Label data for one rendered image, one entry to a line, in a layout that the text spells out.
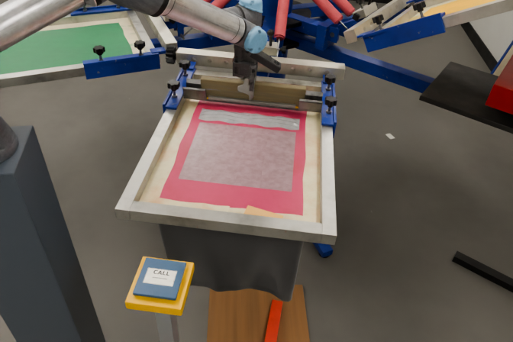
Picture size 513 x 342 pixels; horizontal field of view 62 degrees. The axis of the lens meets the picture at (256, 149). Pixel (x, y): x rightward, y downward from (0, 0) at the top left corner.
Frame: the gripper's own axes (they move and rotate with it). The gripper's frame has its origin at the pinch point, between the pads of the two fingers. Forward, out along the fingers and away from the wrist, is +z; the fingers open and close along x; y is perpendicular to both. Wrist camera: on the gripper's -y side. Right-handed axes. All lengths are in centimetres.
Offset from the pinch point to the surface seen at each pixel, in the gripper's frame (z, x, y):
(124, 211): 3, 61, 27
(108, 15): 3, -66, 81
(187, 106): 5.3, 4.4, 23.7
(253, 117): 4.9, 7.9, -1.5
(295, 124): 5.0, 9.3, -16.7
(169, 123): 1.8, 20.7, 25.6
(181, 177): 5.3, 42.6, 16.3
